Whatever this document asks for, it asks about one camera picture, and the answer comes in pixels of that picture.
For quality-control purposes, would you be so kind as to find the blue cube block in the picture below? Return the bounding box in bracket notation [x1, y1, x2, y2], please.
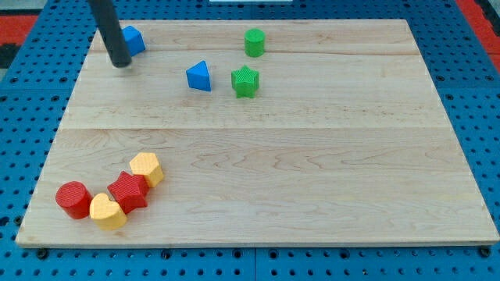
[122, 26, 145, 56]

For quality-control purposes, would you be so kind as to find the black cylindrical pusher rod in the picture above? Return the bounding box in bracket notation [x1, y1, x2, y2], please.
[87, 0, 132, 68]

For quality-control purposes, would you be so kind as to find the green cylinder block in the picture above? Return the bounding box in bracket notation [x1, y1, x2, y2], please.
[245, 28, 266, 57]

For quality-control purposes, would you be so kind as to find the blue triangle block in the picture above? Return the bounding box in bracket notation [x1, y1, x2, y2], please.
[186, 61, 212, 92]

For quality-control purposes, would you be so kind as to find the yellow heart block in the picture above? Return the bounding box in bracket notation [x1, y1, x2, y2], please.
[89, 193, 127, 230]

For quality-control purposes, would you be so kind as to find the wooden board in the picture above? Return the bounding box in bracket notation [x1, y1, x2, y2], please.
[16, 20, 499, 249]

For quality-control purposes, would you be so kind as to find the green star block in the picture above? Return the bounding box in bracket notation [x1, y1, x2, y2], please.
[231, 66, 259, 98]

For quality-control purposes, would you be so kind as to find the yellow hexagon block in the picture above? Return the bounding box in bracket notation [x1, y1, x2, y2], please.
[129, 152, 164, 188]

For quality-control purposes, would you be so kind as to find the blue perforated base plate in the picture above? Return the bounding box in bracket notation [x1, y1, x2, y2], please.
[1, 0, 499, 280]

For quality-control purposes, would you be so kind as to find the red star block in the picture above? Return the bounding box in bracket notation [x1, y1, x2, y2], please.
[107, 171, 149, 214]

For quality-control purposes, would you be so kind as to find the red cylinder block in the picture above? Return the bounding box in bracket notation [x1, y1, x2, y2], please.
[55, 181, 93, 219]

